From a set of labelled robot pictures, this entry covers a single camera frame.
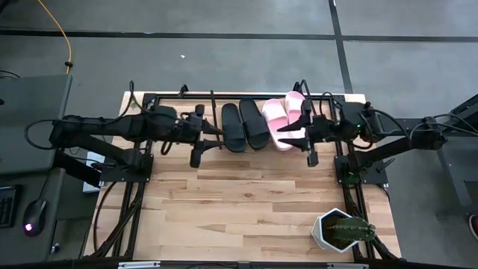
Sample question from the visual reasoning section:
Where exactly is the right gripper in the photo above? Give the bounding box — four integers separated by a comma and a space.
276, 99, 337, 167

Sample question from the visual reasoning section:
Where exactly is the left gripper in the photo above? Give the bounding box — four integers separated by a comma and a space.
175, 104, 226, 169

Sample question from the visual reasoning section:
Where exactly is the black rubber slide sandal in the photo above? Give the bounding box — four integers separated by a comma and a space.
238, 97, 270, 151
221, 103, 248, 153

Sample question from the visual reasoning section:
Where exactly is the pink rubber slide sandal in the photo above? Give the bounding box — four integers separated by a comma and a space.
261, 98, 295, 152
285, 90, 311, 142

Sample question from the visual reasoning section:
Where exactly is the white hexagonal plant pot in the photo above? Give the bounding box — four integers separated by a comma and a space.
311, 208, 365, 253

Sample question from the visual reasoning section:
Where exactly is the green cactus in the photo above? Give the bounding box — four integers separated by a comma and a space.
327, 216, 376, 242

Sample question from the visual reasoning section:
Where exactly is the white box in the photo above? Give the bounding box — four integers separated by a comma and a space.
83, 151, 106, 194

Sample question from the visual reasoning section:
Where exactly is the grey equipment cart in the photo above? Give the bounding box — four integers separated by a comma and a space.
435, 95, 478, 220

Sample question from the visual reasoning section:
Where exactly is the grey side desk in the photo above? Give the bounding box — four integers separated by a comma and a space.
0, 73, 74, 265

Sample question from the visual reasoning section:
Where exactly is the black computer mouse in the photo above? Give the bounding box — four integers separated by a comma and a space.
22, 199, 49, 238

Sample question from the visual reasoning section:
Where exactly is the black keyboard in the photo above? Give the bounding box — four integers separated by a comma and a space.
0, 185, 18, 229

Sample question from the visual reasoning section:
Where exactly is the black frame wooden shoe shelf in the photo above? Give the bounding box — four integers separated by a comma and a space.
208, 89, 318, 154

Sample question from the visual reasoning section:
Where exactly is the black aluminium rig frame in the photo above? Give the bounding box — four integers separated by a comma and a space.
84, 91, 403, 269

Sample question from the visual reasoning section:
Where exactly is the yellow cable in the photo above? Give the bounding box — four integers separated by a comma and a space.
36, 0, 74, 75

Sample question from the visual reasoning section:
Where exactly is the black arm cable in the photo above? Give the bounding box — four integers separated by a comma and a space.
23, 118, 58, 151

